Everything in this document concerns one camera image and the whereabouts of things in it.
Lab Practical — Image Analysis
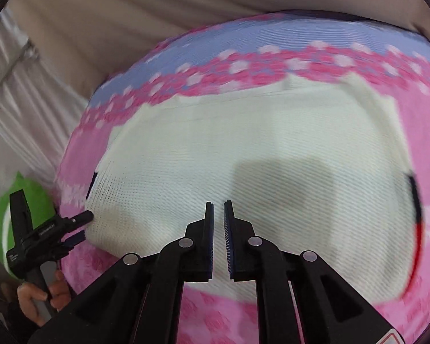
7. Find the white draped curtain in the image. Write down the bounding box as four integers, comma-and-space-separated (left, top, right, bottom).
0, 7, 90, 187

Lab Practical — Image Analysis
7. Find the person's left hand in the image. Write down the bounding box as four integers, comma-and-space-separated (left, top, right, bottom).
17, 270, 73, 327

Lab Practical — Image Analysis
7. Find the white knitted garment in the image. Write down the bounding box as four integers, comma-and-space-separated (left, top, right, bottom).
85, 75, 425, 306

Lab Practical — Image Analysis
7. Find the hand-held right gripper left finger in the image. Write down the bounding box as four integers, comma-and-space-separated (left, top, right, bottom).
30, 202, 215, 344

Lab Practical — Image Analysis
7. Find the beige fabric backdrop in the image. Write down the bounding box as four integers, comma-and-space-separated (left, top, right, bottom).
7, 0, 430, 90

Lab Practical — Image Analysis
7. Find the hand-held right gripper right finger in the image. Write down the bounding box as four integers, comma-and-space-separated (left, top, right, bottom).
224, 200, 397, 344

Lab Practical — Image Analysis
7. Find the green round plush toy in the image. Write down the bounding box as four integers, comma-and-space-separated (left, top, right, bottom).
0, 171, 56, 284

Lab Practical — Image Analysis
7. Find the pink floral printed blanket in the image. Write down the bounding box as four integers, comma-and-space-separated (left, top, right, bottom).
55, 12, 430, 344

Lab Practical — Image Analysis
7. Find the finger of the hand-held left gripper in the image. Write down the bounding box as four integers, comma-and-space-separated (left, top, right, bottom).
62, 210, 95, 231
62, 231, 87, 250

